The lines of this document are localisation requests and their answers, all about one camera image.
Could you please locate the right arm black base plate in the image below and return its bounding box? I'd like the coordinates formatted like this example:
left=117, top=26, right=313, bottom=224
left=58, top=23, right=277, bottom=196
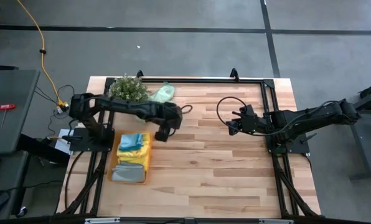
left=266, top=133, right=311, bottom=155

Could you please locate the yellow extension cable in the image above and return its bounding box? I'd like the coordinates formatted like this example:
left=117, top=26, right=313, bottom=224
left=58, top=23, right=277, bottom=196
left=16, top=0, right=65, bottom=105

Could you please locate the yellow cable plug connector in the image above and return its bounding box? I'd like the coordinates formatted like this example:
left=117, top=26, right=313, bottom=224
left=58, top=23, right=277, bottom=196
left=55, top=100, right=70, bottom=114

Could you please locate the dark curved hose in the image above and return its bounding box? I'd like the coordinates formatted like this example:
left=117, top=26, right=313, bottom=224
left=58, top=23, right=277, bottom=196
left=63, top=151, right=87, bottom=210

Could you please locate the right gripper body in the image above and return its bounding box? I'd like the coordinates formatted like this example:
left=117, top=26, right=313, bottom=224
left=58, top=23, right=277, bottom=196
left=238, top=114, right=268, bottom=134

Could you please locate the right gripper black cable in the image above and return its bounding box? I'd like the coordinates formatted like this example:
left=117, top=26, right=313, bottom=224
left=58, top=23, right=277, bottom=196
left=216, top=96, right=339, bottom=137

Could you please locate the orange translucent plastic bin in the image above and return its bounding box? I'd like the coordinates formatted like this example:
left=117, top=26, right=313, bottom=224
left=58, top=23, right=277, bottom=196
left=106, top=130, right=154, bottom=185

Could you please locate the grey microfiber towel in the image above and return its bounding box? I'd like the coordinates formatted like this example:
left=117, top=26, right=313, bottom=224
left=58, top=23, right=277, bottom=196
left=111, top=161, right=146, bottom=184

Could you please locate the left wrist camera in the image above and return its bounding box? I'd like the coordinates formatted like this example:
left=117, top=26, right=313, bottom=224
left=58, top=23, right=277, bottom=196
left=154, top=129, right=171, bottom=143

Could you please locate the silver metal bracket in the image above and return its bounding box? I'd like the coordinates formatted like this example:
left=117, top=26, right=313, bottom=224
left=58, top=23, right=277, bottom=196
left=84, top=217, right=121, bottom=224
left=258, top=218, right=294, bottom=224

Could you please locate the light blue microfiber towel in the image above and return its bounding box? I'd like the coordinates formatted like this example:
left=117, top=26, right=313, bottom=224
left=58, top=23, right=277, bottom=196
left=118, top=133, right=144, bottom=152

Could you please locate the dark grey desk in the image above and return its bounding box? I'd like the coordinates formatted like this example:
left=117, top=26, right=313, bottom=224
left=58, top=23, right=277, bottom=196
left=0, top=68, right=41, bottom=156

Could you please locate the black aluminium table frame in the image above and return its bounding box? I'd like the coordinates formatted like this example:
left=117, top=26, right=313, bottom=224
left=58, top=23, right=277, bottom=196
left=58, top=68, right=321, bottom=218

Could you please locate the red T-handle hex key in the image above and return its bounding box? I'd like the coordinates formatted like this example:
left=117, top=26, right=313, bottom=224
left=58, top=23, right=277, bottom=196
left=0, top=103, right=17, bottom=130

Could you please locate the light green microfiber towel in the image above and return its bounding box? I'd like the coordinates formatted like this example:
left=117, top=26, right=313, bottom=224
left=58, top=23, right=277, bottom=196
left=135, top=81, right=176, bottom=123

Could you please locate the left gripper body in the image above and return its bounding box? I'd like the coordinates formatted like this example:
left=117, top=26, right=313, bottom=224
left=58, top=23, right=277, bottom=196
left=156, top=106, right=184, bottom=132

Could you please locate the small artificial green plant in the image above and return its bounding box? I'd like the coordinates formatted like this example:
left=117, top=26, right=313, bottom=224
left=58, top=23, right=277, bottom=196
left=108, top=73, right=151, bottom=103

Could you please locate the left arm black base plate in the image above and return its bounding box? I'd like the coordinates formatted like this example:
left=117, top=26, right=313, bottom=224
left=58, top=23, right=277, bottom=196
left=62, top=126, right=115, bottom=153

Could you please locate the thin black floor cable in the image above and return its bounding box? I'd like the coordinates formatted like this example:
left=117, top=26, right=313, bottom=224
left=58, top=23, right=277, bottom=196
left=34, top=83, right=78, bottom=138

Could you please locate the dark grey metal stand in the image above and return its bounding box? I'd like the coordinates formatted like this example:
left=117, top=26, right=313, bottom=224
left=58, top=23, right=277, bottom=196
left=334, top=77, right=371, bottom=182

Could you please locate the white flat box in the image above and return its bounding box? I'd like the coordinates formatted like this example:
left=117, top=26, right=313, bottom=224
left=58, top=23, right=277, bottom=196
left=54, top=128, right=74, bottom=156

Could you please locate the dark low desk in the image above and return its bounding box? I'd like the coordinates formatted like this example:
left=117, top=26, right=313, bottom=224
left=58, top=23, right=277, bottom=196
left=0, top=151, right=31, bottom=222

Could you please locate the black desk beam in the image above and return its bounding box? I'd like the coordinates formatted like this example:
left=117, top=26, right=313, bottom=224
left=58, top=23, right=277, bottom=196
left=17, top=133, right=71, bottom=166

